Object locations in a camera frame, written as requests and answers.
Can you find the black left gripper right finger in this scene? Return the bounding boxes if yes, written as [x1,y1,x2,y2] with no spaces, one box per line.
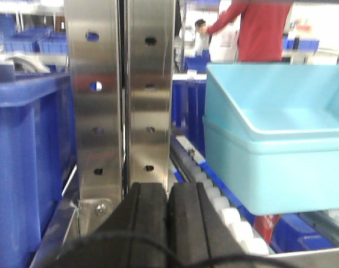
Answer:
[168,183,265,267]

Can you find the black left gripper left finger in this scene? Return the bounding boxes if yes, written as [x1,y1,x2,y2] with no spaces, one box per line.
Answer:
[57,183,167,267]

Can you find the light blue bin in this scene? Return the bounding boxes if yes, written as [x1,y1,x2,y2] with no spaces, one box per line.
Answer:
[204,61,339,142]
[202,114,339,216]

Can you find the steel shelf upright right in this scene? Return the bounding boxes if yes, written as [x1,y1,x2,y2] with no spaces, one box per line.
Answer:
[125,1,175,189]

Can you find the steel shelf upright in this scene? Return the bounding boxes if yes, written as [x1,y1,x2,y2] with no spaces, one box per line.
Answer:
[125,1,175,189]
[64,1,123,236]

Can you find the steel shelf upright left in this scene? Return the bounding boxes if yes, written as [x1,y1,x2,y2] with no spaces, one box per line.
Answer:
[64,1,123,236]

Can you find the white roller track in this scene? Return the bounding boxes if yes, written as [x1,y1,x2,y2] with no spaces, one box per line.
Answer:
[171,136,273,256]

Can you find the large dark blue crate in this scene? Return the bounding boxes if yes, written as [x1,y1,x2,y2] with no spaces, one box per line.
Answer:
[0,73,76,267]

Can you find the person in white shirt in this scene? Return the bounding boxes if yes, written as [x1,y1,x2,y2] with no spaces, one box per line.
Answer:
[194,19,211,56]

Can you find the person in red shirt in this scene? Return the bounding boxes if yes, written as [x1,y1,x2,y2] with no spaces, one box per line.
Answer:
[200,1,292,63]

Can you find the black cable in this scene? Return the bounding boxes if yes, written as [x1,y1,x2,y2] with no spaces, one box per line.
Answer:
[57,230,339,268]

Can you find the stainless steel shelf front rail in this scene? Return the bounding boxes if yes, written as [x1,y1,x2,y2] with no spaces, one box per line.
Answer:
[268,248,339,267]

